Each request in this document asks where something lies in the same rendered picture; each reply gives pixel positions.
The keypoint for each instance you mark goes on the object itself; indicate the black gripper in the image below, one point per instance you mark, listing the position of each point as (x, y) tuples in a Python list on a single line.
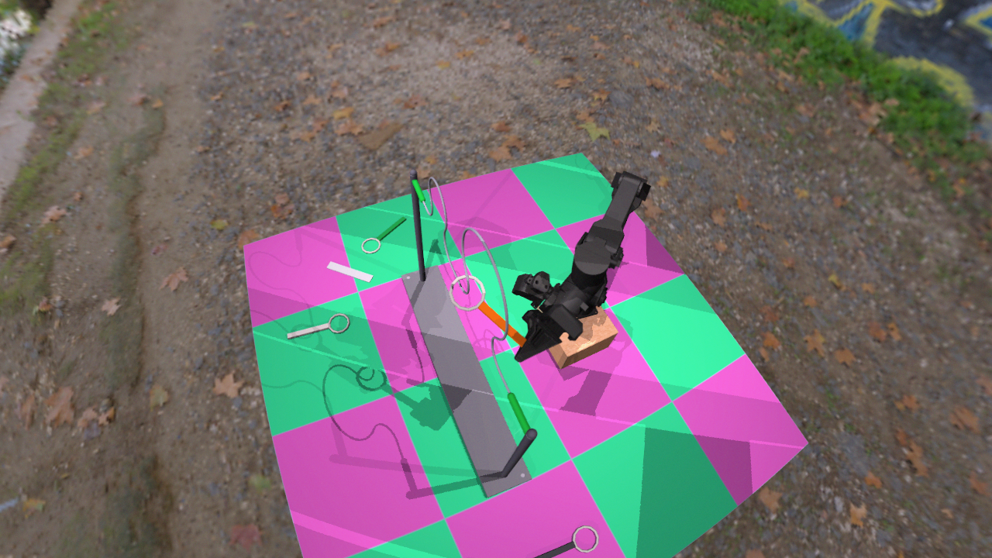
[(548, 323)]

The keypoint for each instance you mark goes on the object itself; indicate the white ring with green handle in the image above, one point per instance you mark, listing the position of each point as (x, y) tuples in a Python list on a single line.
[(384, 234)]

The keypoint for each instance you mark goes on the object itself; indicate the white flat bar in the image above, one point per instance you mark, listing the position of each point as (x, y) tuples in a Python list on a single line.
[(350, 272)]

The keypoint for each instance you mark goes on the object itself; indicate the grey ring with dark grey handle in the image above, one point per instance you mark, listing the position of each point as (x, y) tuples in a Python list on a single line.
[(571, 545)]

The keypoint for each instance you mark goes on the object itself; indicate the grey loop with orange handle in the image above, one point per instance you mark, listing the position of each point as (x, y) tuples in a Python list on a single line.
[(487, 310)]

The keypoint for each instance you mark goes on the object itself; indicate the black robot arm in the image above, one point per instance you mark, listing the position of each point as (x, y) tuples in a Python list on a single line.
[(596, 251)]

